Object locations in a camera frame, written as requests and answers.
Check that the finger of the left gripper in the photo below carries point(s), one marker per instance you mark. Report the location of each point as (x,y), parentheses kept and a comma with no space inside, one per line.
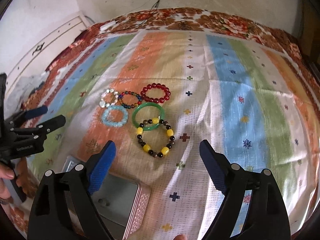
(43,128)
(19,118)

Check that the person's left hand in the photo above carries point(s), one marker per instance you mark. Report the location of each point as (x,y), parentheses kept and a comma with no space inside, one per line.
(22,178)

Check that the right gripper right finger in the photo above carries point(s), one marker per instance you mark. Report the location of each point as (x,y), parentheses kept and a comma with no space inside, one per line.
(266,216)

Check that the striped colourful blanket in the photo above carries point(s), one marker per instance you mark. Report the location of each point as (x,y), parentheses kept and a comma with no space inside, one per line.
(249,101)

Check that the white cabinet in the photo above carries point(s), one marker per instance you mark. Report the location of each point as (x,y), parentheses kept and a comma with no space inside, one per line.
(38,58)

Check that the white power strip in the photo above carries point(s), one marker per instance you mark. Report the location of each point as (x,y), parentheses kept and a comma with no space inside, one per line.
(107,26)

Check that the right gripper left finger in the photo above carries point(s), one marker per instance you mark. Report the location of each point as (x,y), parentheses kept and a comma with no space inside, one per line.
(49,217)

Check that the brown floral bedsheet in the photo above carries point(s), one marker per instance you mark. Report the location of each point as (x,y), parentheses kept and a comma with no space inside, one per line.
(158,142)

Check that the green jade bangle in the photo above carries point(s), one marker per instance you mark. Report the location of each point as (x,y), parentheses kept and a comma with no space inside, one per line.
(149,115)

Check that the pink metal jewelry box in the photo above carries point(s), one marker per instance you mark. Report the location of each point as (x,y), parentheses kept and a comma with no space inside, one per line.
(121,204)

